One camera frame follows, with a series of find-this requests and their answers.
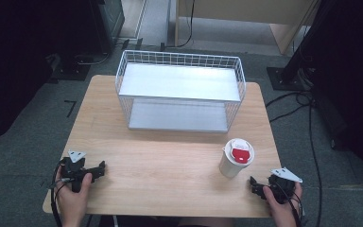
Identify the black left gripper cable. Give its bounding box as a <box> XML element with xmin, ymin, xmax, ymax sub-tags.
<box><xmin>48</xmin><ymin>159</ymin><xmax>77</xmax><ymax>227</ymax></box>

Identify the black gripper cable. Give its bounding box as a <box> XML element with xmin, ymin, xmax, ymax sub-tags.
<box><xmin>275</xmin><ymin>181</ymin><xmax>304</xmax><ymax>227</ymax></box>
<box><xmin>48</xmin><ymin>159</ymin><xmax>77</xmax><ymax>227</ymax></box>

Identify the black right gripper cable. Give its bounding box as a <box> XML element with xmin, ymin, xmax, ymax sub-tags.
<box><xmin>275</xmin><ymin>181</ymin><xmax>304</xmax><ymax>227</ymax></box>

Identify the light wooden cabinet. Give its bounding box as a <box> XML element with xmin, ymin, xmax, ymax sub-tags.
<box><xmin>174</xmin><ymin>0</ymin><xmax>322</xmax><ymax>55</ymax></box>

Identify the person's left hand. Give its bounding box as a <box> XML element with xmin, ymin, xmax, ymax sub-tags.
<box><xmin>56</xmin><ymin>172</ymin><xmax>94</xmax><ymax>227</ymax></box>

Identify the thin black hanging cable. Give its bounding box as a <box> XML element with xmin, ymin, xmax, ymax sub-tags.
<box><xmin>160</xmin><ymin>0</ymin><xmax>197</xmax><ymax>52</ymax></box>

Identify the dark equipment case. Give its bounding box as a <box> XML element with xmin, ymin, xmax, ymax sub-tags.
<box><xmin>88</xmin><ymin>0</ymin><xmax>126</xmax><ymax>55</ymax></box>

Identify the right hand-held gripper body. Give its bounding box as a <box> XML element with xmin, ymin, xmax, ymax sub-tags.
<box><xmin>267</xmin><ymin>167</ymin><xmax>303</xmax><ymax>205</ymax></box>

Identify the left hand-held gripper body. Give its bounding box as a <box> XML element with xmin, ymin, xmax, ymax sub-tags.
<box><xmin>60</xmin><ymin>149</ymin><xmax>99</xmax><ymax>193</ymax></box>

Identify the black metal stand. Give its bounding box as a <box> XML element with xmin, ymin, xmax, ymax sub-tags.
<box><xmin>266</xmin><ymin>0</ymin><xmax>325</xmax><ymax>93</ymax></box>

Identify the white cup with red label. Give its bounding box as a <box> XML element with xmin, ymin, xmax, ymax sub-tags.
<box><xmin>218</xmin><ymin>137</ymin><xmax>256</xmax><ymax>180</ymax></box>

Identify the black flat stand base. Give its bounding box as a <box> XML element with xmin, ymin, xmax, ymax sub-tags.
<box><xmin>50</xmin><ymin>55</ymin><xmax>92</xmax><ymax>82</ymax></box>

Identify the person's right hand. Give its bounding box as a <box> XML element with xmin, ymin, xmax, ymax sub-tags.
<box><xmin>262</xmin><ymin>182</ymin><xmax>304</xmax><ymax>227</ymax></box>

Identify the long black floor cable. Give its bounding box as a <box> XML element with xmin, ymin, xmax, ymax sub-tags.
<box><xmin>265</xmin><ymin>90</ymin><xmax>325</xmax><ymax>227</ymax></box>

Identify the white wire shelf rack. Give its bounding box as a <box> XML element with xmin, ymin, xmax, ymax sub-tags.
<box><xmin>114</xmin><ymin>49</ymin><xmax>247</xmax><ymax>133</ymax></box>

